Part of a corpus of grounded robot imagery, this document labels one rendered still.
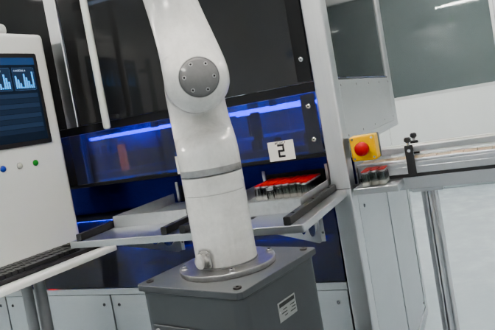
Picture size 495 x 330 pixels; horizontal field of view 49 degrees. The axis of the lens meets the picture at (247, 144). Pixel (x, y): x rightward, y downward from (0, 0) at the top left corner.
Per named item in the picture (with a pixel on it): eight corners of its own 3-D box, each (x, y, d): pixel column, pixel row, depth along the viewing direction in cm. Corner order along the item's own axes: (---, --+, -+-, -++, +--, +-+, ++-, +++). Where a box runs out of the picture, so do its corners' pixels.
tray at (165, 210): (174, 202, 193) (172, 193, 192) (239, 196, 182) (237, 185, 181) (114, 227, 162) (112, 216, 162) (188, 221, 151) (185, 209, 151)
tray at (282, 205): (261, 194, 178) (258, 183, 178) (336, 185, 167) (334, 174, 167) (212, 219, 147) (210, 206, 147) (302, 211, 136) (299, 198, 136)
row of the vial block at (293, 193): (258, 199, 166) (255, 185, 166) (313, 194, 158) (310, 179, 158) (255, 201, 164) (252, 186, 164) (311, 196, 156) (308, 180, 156)
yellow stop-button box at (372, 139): (358, 158, 162) (354, 135, 162) (381, 155, 159) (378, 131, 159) (352, 162, 155) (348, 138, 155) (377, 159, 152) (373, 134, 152)
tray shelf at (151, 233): (163, 209, 195) (163, 204, 195) (353, 190, 165) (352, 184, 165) (70, 248, 151) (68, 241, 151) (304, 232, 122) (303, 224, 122)
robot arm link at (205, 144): (182, 181, 98) (158, 51, 97) (179, 173, 116) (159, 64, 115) (246, 169, 100) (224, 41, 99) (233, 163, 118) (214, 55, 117)
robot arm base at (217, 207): (236, 284, 93) (217, 179, 92) (160, 279, 104) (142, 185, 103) (294, 251, 108) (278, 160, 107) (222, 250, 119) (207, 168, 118)
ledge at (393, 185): (364, 185, 170) (363, 180, 170) (406, 182, 164) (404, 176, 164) (353, 195, 157) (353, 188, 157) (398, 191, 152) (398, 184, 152)
